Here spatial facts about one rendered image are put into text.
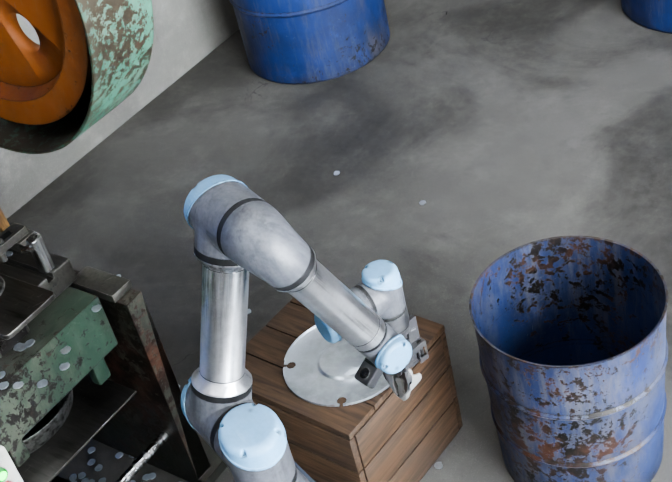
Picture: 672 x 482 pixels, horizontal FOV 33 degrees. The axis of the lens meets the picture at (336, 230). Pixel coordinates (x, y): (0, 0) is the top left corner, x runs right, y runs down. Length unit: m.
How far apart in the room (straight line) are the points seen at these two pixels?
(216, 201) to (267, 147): 2.14
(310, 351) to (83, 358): 0.52
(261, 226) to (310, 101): 2.42
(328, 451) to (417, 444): 0.26
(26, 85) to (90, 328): 0.55
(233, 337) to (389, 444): 0.66
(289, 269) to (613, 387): 0.82
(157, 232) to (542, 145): 1.30
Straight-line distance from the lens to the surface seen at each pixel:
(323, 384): 2.60
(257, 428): 2.09
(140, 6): 2.28
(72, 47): 2.32
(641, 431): 2.60
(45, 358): 2.51
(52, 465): 2.73
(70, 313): 2.55
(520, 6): 4.67
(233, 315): 2.07
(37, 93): 2.53
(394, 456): 2.68
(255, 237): 1.89
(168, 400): 2.75
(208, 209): 1.97
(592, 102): 4.01
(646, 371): 2.48
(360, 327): 2.08
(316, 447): 2.61
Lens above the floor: 2.15
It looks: 37 degrees down
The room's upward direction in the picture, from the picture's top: 14 degrees counter-clockwise
